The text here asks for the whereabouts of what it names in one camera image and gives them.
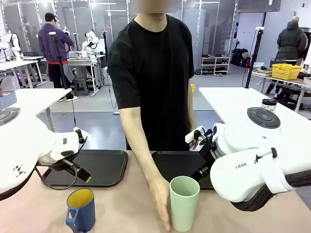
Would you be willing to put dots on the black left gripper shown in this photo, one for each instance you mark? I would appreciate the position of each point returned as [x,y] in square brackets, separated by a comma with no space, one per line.
[58,166]

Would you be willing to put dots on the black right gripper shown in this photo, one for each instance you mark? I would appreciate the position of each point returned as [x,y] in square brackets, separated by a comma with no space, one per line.
[208,153]

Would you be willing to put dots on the light green plastic cup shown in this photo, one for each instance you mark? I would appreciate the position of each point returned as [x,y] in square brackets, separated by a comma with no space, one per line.
[184,206]

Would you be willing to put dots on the person's right forearm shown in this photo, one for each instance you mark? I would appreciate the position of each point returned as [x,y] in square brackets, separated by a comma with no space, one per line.
[138,145]

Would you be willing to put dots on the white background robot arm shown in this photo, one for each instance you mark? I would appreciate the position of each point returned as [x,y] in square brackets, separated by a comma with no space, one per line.
[91,41]

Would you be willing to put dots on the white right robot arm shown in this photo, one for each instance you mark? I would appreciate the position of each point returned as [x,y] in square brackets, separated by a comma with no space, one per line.
[245,145]

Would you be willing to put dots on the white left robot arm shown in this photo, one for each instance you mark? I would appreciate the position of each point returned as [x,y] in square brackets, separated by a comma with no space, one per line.
[22,143]

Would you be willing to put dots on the person's left hand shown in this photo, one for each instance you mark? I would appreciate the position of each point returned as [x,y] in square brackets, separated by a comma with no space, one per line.
[194,145]

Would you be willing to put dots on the person's right hand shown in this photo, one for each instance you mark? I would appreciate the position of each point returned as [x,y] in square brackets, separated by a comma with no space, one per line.
[161,204]

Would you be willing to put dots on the black plastic tray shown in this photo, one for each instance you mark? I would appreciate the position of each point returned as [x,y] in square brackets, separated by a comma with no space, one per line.
[175,165]
[104,167]

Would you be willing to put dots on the blue mug with yellow inside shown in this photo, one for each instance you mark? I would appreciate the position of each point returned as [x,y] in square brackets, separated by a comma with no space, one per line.
[82,213]

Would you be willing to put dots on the large white table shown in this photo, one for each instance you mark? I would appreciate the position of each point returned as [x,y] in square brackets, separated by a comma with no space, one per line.
[230,102]

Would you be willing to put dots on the white table with grey leg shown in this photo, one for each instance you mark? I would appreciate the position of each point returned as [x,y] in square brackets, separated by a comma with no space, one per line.
[41,97]

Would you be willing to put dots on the grey plastic stool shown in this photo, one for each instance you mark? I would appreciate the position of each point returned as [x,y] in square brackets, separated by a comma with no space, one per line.
[81,87]

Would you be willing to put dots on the white travel cup black lid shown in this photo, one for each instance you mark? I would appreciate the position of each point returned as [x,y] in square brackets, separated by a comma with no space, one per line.
[269,105]

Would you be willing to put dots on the person's black t-shirt torso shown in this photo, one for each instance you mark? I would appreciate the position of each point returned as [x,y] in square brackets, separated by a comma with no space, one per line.
[155,85]

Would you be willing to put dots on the blue box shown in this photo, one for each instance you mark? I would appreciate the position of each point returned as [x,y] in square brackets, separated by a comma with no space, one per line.
[7,98]

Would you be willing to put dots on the cluttered background workbench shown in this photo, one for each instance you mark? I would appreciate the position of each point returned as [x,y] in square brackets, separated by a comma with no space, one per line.
[82,61]

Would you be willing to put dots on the white shoe rack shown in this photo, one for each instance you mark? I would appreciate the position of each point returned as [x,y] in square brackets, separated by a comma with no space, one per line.
[215,65]

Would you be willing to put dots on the white background desk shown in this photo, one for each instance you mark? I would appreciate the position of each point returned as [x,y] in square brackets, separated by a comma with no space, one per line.
[24,64]

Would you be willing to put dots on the background table under basket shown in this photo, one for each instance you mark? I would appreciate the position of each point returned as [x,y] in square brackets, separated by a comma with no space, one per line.
[279,81]

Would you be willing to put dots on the pile of black bags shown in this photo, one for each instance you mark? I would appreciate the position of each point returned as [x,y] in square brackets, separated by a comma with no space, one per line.
[239,57]

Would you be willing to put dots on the person in purple jacket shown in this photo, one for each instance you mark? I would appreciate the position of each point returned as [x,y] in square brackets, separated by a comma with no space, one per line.
[53,46]

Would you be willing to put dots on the tall black pole white head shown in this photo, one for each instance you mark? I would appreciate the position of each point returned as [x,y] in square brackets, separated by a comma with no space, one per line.
[253,55]

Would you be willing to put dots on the yellow plastic basket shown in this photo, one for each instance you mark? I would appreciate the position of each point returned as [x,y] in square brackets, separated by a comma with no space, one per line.
[286,71]

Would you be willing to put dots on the white background humanoid robot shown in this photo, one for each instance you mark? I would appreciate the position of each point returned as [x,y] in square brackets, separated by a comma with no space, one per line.
[13,44]

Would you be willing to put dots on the person's neck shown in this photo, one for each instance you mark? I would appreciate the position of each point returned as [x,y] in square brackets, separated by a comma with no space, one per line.
[150,21]

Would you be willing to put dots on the person in dark puffer coat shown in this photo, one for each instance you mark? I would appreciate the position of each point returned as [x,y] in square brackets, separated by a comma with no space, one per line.
[290,41]

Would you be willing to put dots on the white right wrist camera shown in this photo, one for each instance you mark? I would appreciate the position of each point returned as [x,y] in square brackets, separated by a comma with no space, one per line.
[193,134]

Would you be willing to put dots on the black camera pole white head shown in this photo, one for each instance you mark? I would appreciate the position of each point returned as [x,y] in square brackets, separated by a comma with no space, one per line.
[59,63]

